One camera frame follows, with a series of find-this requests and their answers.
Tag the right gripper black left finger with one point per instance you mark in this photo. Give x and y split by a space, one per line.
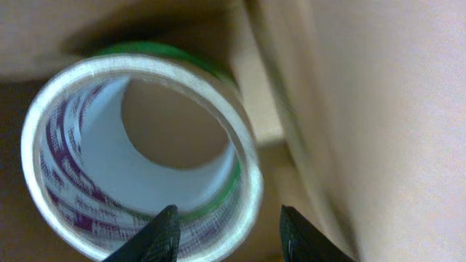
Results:
158 241

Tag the brown cardboard box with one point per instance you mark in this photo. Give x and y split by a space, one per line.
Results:
358 106

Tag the green tape roll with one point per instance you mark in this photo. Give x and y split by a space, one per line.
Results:
155 49

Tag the white tape roll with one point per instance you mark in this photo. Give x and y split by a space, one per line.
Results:
113 140

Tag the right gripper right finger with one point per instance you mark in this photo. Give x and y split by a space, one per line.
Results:
302 242

